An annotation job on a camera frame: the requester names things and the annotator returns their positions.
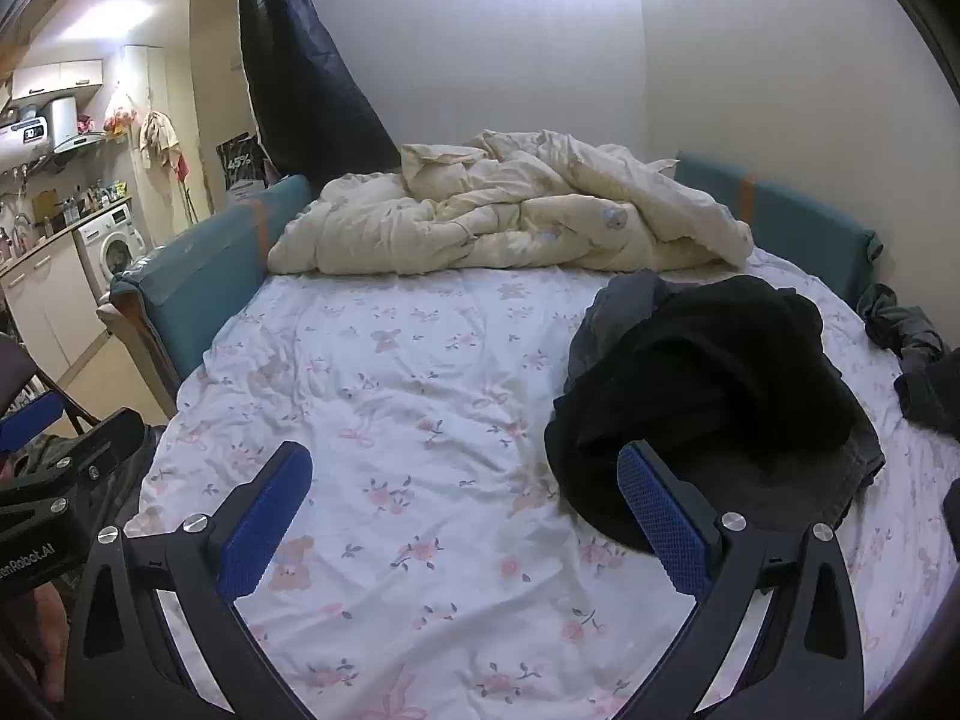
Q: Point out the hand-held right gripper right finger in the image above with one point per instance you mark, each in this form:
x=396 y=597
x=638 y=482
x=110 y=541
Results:
x=664 y=525

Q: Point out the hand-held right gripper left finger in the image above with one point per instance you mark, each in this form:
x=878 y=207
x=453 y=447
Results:
x=266 y=521

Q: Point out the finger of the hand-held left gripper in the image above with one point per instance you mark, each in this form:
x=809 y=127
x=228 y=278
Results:
x=105 y=439
x=30 y=418

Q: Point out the black fleece pants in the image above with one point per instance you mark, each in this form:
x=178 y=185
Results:
x=712 y=390

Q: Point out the dark grey pants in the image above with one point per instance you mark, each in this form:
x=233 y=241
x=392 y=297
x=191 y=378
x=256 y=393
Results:
x=844 y=476

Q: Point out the dark folding chair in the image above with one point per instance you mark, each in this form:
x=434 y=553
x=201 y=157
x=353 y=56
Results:
x=19 y=375

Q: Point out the person's camouflage trousers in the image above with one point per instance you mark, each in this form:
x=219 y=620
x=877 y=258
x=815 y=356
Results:
x=124 y=491

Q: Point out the cream kitchen base cabinet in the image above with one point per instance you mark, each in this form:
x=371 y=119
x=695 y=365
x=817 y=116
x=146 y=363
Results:
x=45 y=307

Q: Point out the white washing machine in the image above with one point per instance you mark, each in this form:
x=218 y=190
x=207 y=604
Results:
x=112 y=247

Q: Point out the floral white bed sheet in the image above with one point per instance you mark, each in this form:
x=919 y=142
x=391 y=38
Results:
x=420 y=405

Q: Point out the teal bed side cushion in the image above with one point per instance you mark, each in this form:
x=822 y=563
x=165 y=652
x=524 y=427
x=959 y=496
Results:
x=202 y=270
x=802 y=225

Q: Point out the range hood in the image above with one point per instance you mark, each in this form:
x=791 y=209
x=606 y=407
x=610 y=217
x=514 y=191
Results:
x=79 y=142

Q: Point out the white water heater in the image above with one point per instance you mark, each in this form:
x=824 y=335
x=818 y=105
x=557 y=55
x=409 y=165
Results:
x=37 y=127

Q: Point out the dark crumpled garment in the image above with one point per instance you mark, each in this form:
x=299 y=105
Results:
x=934 y=401

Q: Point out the hanging cream towel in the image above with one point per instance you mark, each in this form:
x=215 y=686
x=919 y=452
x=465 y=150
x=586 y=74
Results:
x=159 y=139

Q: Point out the black poster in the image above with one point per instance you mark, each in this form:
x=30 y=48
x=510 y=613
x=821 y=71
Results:
x=240 y=165

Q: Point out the grey crumpled garment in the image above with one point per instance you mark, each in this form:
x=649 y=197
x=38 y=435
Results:
x=900 y=326

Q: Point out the hanging plastic bag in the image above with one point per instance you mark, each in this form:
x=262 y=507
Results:
x=121 y=116

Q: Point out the cream duvet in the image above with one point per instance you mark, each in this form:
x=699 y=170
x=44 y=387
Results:
x=510 y=217

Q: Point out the dark hanging garment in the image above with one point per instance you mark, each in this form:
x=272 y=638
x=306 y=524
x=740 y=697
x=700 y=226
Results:
x=307 y=90

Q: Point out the cream wall cabinet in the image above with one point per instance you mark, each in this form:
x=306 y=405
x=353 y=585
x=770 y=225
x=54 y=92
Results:
x=56 y=79

